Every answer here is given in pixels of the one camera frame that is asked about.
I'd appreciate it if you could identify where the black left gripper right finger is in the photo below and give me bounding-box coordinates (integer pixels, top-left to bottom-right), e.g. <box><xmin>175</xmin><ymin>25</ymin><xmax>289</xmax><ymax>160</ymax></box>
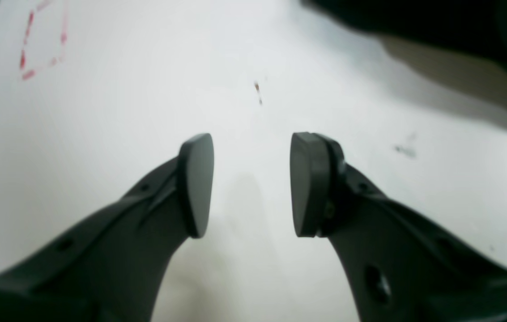
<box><xmin>290</xmin><ymin>132</ymin><xmax>507</xmax><ymax>322</ymax></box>

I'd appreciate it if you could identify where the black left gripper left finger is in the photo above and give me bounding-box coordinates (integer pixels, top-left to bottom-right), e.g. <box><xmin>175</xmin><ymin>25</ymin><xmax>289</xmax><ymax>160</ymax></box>
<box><xmin>0</xmin><ymin>134</ymin><xmax>214</xmax><ymax>322</ymax></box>

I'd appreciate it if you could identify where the black T-shirt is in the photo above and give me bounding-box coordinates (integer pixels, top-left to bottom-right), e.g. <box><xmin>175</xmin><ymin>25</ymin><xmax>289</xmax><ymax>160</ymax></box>
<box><xmin>300</xmin><ymin>0</ymin><xmax>507</xmax><ymax>103</ymax></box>

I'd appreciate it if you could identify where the red tape rectangle marking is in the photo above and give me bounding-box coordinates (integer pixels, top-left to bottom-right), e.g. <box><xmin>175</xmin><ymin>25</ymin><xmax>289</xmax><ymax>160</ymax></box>
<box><xmin>19</xmin><ymin>0</ymin><xmax>70</xmax><ymax>81</ymax></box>

